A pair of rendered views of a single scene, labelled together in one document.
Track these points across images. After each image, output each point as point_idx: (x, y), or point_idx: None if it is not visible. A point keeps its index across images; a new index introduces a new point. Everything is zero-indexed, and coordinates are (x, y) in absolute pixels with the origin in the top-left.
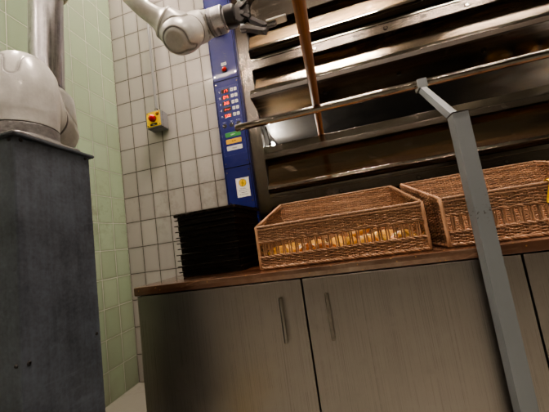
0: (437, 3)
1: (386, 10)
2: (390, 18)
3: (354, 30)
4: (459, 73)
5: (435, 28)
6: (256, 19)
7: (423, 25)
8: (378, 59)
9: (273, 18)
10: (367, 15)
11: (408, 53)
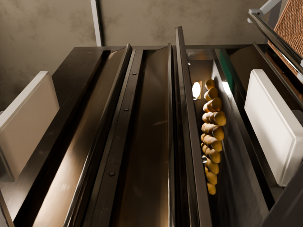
0: (111, 125)
1: (91, 161)
2: (100, 166)
3: (90, 213)
4: (290, 45)
5: (137, 134)
6: (286, 202)
7: (126, 144)
8: (190, 161)
9: (284, 104)
10: (83, 183)
11: (191, 130)
